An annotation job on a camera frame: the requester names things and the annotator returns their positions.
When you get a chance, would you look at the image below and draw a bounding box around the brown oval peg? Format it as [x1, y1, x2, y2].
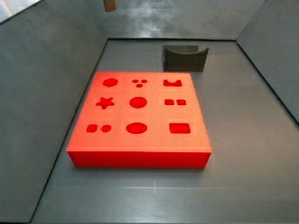
[102, 0, 117, 12]

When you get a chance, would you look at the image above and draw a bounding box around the red shape-sorting board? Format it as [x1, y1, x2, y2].
[66, 72, 210, 168]

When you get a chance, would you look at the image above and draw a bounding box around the dark grey curved holder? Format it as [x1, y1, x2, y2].
[162, 45, 209, 72]

